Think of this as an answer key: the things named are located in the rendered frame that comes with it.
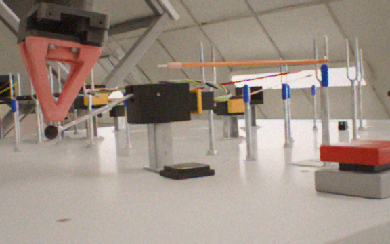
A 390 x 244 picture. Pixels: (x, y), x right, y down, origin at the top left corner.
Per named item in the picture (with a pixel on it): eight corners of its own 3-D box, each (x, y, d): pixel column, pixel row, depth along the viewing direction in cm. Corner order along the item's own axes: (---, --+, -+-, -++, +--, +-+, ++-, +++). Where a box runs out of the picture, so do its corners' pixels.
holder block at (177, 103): (126, 123, 58) (124, 85, 58) (174, 120, 61) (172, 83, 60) (141, 124, 54) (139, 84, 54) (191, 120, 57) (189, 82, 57)
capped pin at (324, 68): (317, 168, 52) (313, 55, 52) (324, 165, 54) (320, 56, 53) (332, 169, 51) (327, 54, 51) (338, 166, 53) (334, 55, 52)
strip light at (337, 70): (361, 68, 358) (365, 59, 361) (227, 77, 454) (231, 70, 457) (371, 86, 366) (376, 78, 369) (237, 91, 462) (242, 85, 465)
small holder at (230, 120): (227, 135, 99) (225, 95, 99) (249, 138, 91) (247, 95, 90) (204, 137, 97) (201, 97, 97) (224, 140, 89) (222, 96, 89)
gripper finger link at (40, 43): (76, 124, 57) (83, 36, 58) (97, 124, 51) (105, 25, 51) (9, 118, 54) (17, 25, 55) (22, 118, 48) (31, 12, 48)
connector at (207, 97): (164, 112, 59) (162, 93, 59) (201, 109, 62) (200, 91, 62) (178, 112, 57) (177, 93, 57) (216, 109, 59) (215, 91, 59)
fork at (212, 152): (208, 156, 68) (202, 41, 67) (202, 154, 69) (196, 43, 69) (222, 154, 69) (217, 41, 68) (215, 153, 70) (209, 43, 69)
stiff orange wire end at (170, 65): (154, 70, 46) (154, 63, 46) (324, 64, 53) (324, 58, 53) (159, 68, 45) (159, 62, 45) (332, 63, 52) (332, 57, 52)
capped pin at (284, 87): (294, 147, 73) (291, 82, 72) (284, 148, 72) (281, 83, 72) (289, 146, 74) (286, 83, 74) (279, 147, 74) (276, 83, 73)
